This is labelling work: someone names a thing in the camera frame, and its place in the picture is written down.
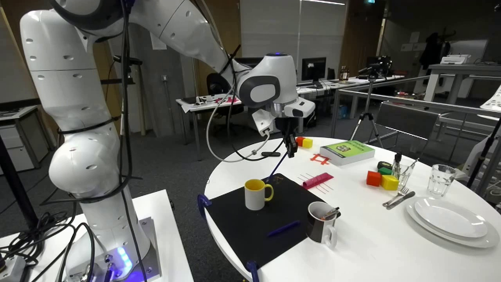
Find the black boom stand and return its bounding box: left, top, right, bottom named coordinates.
left=467, top=116, right=501, bottom=189

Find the yellow block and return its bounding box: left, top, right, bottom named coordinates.
left=381, top=174, right=401, bottom=193

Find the orange block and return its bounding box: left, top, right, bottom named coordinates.
left=365, top=169, right=384, bottom=188

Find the grey metal frame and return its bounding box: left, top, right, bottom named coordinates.
left=331, top=75, right=501, bottom=158

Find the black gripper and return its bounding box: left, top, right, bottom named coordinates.
left=275, top=114, right=304, bottom=158

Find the small white plate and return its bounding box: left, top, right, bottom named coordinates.
left=412, top=194, right=492, bottom=241

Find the black floor cable bundle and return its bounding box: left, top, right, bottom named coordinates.
left=0, top=210, right=73, bottom=265

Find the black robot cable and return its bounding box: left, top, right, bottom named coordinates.
left=49, top=0, right=151, bottom=282

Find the clear glass tumbler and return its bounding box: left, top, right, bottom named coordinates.
left=426, top=163, right=459, bottom=199

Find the glass holding pens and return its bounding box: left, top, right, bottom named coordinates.
left=392, top=150, right=419, bottom=193

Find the green book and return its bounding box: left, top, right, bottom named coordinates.
left=318, top=139, right=376, bottom=168

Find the orange plastic frame piece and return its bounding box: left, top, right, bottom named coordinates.
left=311, top=152, right=332, bottom=166

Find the stack of white plates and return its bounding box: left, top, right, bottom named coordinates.
left=404, top=200, right=501, bottom=251

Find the black mat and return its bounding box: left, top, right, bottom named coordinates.
left=201, top=172, right=328, bottom=271

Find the pink ruler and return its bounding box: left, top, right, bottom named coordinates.
left=301, top=171, right=336, bottom=191

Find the silver knife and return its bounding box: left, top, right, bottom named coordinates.
left=383, top=191, right=414, bottom=211

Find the blue tape strip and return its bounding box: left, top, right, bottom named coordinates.
left=196, top=193, right=212, bottom=219
left=245, top=260, right=264, bottom=282

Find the grey power strip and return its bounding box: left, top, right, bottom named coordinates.
left=0, top=254, right=29, bottom=282

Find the silver fork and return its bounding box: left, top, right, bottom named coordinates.
left=389, top=189, right=419, bottom=207

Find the white mug yellow inside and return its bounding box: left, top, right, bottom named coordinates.
left=243, top=177, right=276, bottom=213

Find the black cup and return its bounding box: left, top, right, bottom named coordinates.
left=307, top=200, right=342, bottom=247

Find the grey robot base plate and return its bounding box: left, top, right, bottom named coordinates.
left=68, top=216, right=160, bottom=282

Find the white background desk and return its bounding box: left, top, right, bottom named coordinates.
left=423, top=61, right=501, bottom=103

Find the black computer monitor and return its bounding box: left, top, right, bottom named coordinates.
left=301, top=55, right=329, bottom=85

